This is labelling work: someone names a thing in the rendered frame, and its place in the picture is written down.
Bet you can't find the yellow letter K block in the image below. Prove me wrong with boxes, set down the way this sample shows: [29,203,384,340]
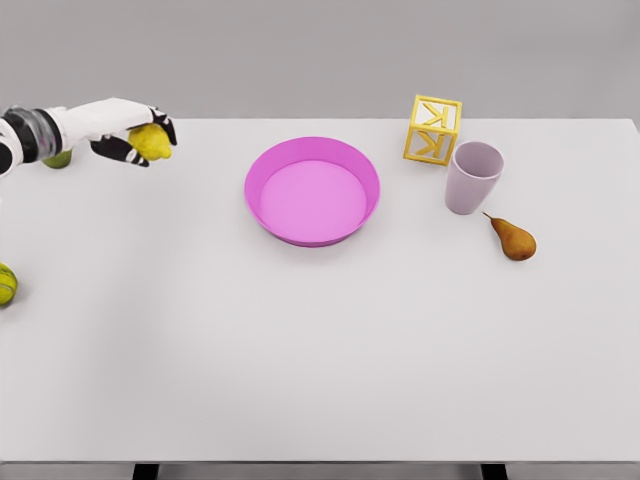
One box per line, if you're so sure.
[402,94,463,166]

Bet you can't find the green lime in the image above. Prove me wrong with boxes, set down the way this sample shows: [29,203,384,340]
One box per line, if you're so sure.
[41,148,74,170]

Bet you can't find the pale lilac cup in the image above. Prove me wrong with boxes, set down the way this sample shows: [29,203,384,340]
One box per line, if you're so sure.
[444,140,505,217]

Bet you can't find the yellow-green tennis ball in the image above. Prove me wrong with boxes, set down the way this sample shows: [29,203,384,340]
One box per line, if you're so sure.
[0,262,19,308]

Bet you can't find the pink round plate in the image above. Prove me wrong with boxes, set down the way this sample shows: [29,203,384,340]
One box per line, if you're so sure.
[243,136,381,248]

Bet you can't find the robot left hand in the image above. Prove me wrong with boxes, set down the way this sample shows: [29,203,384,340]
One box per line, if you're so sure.
[66,97,178,169]

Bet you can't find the brown pear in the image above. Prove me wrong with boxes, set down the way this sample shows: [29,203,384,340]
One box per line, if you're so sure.
[481,211,537,262]

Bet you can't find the yellow lemon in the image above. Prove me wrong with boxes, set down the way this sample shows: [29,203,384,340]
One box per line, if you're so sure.
[127,122,173,163]

